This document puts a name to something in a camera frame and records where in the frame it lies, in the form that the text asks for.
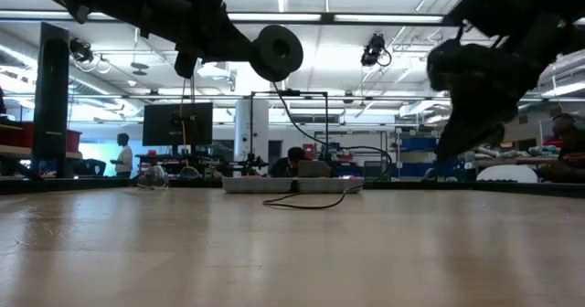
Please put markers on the black ceiling camera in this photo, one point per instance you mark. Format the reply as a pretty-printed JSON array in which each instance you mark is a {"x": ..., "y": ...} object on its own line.
[
  {"x": 374, "y": 50},
  {"x": 81, "y": 50}
]

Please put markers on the black gantry frame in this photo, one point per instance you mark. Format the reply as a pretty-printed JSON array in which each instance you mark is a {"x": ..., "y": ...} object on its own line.
[{"x": 289, "y": 92}]

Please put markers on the LED light bar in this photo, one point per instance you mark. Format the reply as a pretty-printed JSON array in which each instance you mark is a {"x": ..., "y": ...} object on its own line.
[{"x": 365, "y": 18}]

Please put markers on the black computer monitor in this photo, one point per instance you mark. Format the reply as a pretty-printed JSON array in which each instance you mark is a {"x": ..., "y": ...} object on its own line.
[{"x": 157, "y": 124}]

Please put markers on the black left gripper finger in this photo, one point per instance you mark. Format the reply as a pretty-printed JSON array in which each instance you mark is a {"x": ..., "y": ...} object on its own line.
[{"x": 233, "y": 46}]

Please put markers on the grey plastic tool case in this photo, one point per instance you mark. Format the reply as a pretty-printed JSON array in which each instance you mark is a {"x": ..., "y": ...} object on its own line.
[{"x": 256, "y": 185}]

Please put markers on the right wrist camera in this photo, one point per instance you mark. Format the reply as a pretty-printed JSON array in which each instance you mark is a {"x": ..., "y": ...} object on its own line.
[{"x": 443, "y": 65}]

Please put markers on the clear safety glasses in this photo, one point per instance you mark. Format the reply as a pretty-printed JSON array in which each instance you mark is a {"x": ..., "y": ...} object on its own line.
[{"x": 153, "y": 177}]

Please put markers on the grey laptop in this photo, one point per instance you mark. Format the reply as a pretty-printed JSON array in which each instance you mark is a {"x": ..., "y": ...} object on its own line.
[{"x": 314, "y": 169}]

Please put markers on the red storage bins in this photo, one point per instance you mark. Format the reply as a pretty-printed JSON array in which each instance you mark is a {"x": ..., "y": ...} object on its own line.
[{"x": 73, "y": 140}]

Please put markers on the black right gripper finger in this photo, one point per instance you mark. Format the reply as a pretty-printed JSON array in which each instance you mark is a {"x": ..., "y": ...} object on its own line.
[{"x": 466, "y": 138}]

